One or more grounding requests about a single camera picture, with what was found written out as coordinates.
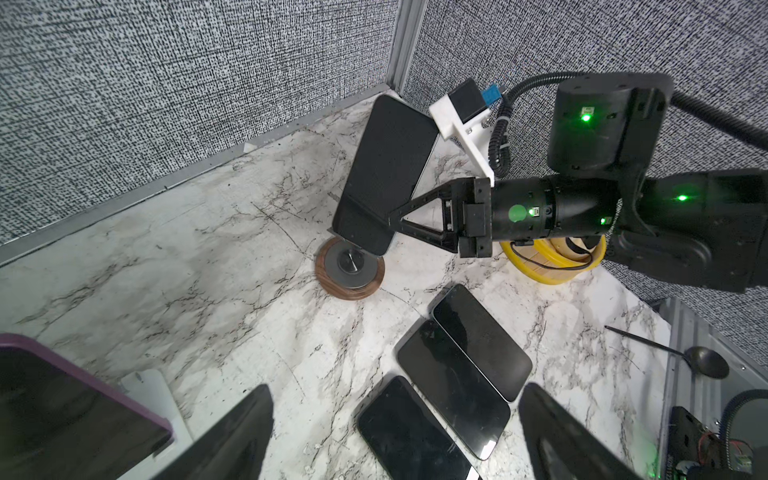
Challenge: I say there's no green edged phone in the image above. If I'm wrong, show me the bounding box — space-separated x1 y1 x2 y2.
332 95 439 257

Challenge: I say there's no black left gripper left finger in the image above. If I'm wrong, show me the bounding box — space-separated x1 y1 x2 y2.
155 384 274 479

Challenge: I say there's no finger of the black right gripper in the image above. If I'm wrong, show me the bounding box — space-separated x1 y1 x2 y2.
387 178 465 252

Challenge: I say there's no black spoon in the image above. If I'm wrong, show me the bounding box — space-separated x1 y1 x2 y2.
605 325 730 380

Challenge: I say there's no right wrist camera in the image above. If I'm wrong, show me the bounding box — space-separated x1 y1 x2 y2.
428 78 495 186

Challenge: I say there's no black phone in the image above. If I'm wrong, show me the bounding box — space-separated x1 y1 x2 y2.
357 376 480 480

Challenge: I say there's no purple edged phone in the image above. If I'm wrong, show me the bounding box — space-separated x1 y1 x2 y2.
1 333 173 479

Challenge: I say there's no dark grey cased phone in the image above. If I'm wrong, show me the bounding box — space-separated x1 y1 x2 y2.
431 284 533 403

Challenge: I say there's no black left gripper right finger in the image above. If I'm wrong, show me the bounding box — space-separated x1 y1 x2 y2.
518 382 638 480

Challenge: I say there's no yellow rimmed bamboo steamer basket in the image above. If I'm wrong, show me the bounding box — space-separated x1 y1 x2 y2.
500 236 607 286

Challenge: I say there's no teal edged phone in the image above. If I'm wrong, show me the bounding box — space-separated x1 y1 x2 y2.
396 319 511 460

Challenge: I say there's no wood base stand far right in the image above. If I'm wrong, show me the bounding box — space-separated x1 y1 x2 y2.
315 237 385 301

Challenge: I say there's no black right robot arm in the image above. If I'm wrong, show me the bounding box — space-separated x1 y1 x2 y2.
387 72 767 293

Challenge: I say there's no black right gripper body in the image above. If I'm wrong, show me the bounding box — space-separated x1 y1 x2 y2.
449 175 619 258

